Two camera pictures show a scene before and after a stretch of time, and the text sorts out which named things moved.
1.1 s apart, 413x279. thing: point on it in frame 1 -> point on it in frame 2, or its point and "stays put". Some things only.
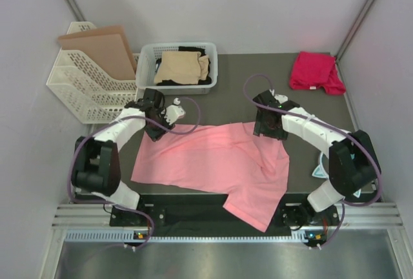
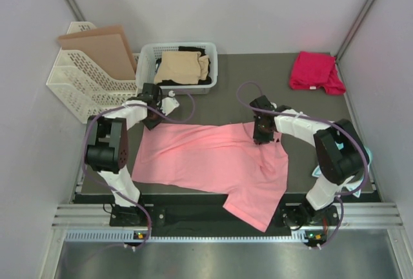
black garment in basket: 174,82 stays put
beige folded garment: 183,67 stays put
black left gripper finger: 155,132 -> 150,123
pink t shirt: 227,159 stays put
